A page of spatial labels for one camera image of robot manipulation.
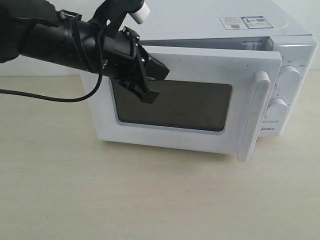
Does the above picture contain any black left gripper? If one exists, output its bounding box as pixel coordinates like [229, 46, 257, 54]
[57, 19, 170, 104]

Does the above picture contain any white microwave door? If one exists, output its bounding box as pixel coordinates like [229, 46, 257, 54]
[88, 46, 282, 162]

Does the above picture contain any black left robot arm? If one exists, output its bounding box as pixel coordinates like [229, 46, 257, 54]
[0, 0, 169, 104]

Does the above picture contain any white Midea microwave oven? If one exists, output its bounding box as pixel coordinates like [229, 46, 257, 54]
[79, 0, 319, 141]

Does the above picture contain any white instruction sticker label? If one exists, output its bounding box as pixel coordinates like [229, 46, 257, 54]
[219, 16, 273, 30]

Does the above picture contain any lower white microwave knob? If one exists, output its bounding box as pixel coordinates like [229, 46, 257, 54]
[266, 98, 288, 119]

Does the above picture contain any white microwave knob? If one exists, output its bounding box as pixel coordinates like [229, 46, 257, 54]
[276, 65, 301, 88]
[266, 98, 288, 119]

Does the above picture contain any upper white microwave knob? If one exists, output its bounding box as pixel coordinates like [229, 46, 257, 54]
[276, 65, 301, 88]

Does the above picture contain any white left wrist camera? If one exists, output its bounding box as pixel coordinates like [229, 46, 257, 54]
[129, 2, 150, 25]

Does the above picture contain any black left camera cable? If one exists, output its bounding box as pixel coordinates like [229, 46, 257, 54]
[0, 19, 105, 103]

